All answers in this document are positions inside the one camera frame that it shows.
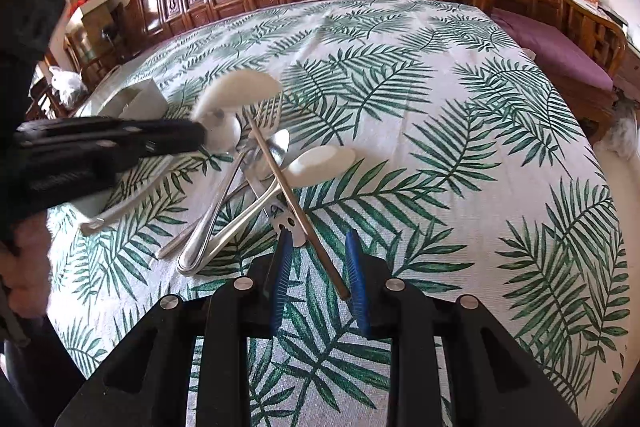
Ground brown wooden chopstick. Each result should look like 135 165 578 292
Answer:
242 108 350 301

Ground small white plastic spoon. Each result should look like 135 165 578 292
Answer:
177 145 356 275

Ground large white plastic spoon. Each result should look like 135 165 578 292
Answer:
79 69 282 236

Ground person's left hand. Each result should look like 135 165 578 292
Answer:
1 212 51 319

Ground metal rectangular tray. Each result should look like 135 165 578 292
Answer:
75 79 168 120

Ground large metal spoon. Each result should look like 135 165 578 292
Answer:
156 108 241 259

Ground metal fork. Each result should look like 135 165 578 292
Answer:
177 93 283 275

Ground palm leaf tablecloth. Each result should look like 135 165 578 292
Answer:
48 0 634 426

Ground purple seat cushion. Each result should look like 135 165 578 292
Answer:
490 8 613 91

